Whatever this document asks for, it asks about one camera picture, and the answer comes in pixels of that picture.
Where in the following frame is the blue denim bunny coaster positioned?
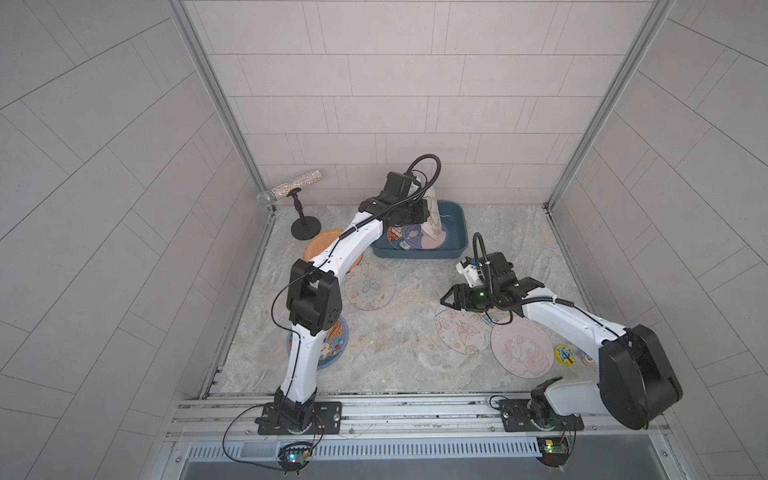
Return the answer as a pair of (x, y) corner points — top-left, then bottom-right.
(387, 226), (403, 249)

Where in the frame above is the cream sheep round coaster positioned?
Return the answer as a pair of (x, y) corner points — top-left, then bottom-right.
(421, 187), (446, 243)

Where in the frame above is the white doodle flower coaster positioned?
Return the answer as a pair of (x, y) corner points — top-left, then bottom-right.
(434, 308), (492, 355)

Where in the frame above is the pink unicorn round coaster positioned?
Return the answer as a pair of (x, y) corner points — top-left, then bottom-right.
(491, 317), (555, 379)

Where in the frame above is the white butterfly doodle coaster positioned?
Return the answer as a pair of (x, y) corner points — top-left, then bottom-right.
(343, 263), (397, 311)

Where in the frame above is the purple bunny round coaster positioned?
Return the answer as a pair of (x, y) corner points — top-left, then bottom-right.
(397, 225), (447, 250)

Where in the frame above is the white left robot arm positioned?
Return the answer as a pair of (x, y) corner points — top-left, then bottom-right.
(274, 171), (435, 431)

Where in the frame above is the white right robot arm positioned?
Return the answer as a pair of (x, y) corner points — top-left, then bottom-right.
(440, 252), (684, 431)

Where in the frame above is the teal plastic storage box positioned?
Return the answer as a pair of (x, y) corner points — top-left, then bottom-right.
(371, 200), (469, 260)

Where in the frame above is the orange round coaster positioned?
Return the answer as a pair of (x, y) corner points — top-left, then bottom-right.
(304, 229), (366, 279)

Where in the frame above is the black microphone stand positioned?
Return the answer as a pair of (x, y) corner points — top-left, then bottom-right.
(288, 188), (321, 241)

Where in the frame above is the small yellow sticker coaster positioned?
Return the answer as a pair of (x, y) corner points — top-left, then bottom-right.
(554, 344), (576, 367)

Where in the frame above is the glitter microphone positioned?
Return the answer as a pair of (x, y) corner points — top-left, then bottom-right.
(257, 170), (323, 208)

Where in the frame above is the blue toast cartoon coaster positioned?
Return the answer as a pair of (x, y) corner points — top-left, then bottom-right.
(287, 316), (349, 373)

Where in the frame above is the right green circuit board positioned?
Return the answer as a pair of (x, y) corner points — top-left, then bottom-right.
(537, 437), (571, 468)

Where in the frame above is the green circuit board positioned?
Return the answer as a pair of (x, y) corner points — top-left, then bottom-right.
(537, 437), (571, 468)
(277, 441), (314, 474)

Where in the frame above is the left green circuit board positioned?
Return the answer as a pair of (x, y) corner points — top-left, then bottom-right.
(277, 441), (314, 474)

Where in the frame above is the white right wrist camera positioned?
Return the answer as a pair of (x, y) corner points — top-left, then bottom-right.
(456, 257), (486, 288)

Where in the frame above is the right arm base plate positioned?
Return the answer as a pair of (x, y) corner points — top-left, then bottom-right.
(492, 398), (584, 432)

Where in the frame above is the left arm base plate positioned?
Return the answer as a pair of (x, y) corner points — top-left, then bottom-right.
(255, 400), (343, 435)

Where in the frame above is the left aluminium corner post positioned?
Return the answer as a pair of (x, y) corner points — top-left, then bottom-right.
(166, 0), (266, 192)

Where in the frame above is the aluminium front rail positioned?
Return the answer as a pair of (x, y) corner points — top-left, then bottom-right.
(161, 394), (673, 464)

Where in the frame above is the aluminium corner frame post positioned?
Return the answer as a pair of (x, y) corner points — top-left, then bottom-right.
(543, 0), (675, 216)

